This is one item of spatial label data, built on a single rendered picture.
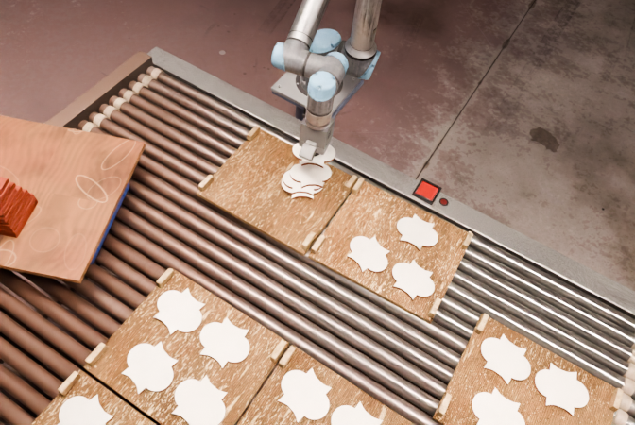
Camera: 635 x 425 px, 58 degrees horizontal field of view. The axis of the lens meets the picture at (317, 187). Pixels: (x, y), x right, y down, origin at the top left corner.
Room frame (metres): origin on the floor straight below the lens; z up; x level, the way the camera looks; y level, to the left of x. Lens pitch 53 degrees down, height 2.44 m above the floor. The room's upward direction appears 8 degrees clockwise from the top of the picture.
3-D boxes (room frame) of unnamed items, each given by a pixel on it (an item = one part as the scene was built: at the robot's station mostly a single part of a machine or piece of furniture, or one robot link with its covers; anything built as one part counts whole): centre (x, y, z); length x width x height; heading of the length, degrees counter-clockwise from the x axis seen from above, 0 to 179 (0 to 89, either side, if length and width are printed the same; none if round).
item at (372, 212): (0.95, -0.26, 0.93); 0.41 x 0.35 x 0.02; 66
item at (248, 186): (1.12, 0.13, 0.93); 0.41 x 0.35 x 0.02; 65
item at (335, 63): (1.28, 0.02, 1.32); 0.11 x 0.11 x 0.08; 77
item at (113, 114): (0.97, -0.07, 0.90); 1.95 x 0.05 x 0.05; 65
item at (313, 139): (1.16, 0.04, 1.16); 0.12 x 0.09 x 0.16; 163
